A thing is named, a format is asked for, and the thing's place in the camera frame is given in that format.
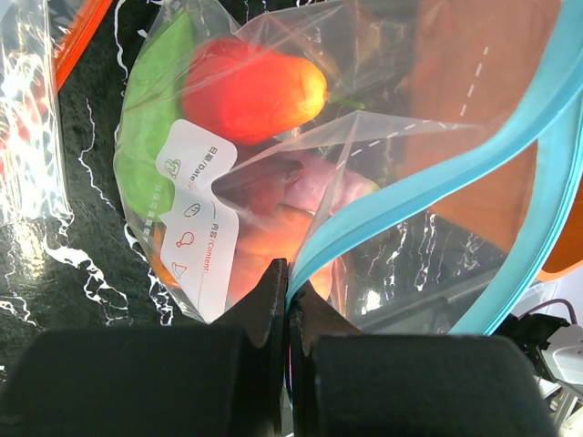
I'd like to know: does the green cucumber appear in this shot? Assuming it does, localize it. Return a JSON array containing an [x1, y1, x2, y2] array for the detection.
[[114, 9, 195, 221]]

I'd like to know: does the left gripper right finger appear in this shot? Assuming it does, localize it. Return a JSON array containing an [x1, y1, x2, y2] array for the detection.
[[291, 285, 557, 436]]

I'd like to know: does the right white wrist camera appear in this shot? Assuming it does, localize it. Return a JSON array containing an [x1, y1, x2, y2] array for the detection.
[[542, 325, 583, 385]]

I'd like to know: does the blue zipper clear bag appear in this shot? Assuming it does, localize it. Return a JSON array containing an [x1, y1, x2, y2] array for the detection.
[[114, 1, 582, 334]]

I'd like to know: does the peach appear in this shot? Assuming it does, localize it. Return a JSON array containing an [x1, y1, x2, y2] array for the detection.
[[150, 205, 312, 323]]

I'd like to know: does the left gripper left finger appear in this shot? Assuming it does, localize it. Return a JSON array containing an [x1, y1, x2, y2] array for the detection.
[[1, 259, 288, 436]]

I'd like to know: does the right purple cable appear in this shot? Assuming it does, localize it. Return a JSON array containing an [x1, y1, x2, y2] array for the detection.
[[514, 298, 583, 327]]

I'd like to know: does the purple eggplant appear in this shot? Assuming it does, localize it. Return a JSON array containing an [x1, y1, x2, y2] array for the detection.
[[281, 151, 380, 214]]

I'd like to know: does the red zipper clear bag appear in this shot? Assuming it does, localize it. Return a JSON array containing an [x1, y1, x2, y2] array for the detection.
[[1, 1, 110, 223]]

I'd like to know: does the red bell pepper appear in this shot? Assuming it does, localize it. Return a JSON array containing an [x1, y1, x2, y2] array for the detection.
[[180, 38, 364, 147]]

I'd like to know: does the orange plastic basket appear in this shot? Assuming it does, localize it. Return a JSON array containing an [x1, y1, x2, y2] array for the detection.
[[354, 0, 583, 283]]

